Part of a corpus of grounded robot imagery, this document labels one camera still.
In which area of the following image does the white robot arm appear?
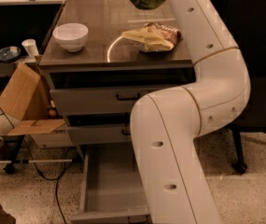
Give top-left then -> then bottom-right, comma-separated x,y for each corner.
131,0 -> 250,224

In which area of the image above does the yellow brown chip bag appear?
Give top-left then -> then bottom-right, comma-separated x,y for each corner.
121,22 -> 182,52

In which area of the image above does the grey metal drawer cabinet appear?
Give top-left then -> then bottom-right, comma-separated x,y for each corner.
38,0 -> 197,161

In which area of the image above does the grey top drawer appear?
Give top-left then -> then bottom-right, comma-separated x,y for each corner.
50,85 -> 170,116

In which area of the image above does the grey drawer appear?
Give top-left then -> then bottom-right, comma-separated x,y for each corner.
50,85 -> 170,116
71,143 -> 151,224
67,113 -> 131,145

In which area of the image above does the grey middle drawer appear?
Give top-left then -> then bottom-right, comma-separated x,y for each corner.
67,113 -> 131,145

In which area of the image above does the grey bottom drawer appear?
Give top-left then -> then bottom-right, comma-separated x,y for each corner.
71,143 -> 151,224

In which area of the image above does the white ceramic bowl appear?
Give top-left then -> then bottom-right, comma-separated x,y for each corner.
52,23 -> 89,52

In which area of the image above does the black office chair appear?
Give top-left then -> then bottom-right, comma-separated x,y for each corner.
222,0 -> 266,174

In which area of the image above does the white paper cup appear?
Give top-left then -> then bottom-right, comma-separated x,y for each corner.
21,39 -> 39,58

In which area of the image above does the blue patterned bowl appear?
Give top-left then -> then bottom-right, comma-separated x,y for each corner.
0,46 -> 21,63

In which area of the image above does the open cardboard box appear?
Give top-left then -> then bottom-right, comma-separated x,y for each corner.
0,63 -> 65,136

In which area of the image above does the low grey side shelf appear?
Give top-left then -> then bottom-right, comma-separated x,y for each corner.
0,57 -> 37,77

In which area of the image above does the white box under cardboard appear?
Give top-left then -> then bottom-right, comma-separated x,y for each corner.
31,125 -> 73,148

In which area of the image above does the black white metal stand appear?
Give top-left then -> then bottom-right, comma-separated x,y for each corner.
0,135 -> 74,174

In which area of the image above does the black floor cable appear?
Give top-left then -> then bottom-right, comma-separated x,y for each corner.
0,93 -> 79,224

